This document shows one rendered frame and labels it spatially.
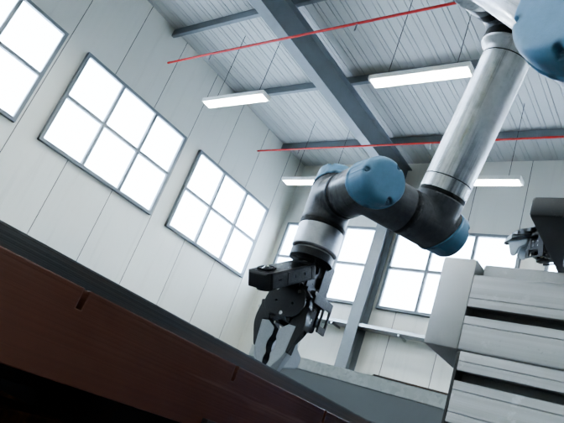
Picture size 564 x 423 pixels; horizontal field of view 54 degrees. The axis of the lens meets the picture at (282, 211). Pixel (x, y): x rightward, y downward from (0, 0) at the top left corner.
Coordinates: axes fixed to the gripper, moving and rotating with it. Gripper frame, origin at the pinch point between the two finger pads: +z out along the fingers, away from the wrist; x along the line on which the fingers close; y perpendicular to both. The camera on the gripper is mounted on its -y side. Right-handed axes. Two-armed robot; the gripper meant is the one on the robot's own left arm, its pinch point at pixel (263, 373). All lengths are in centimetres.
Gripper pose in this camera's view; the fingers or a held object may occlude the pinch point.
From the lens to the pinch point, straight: 83.7
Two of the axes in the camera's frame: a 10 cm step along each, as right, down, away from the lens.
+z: -3.3, 8.7, -3.6
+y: 5.0, 4.8, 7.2
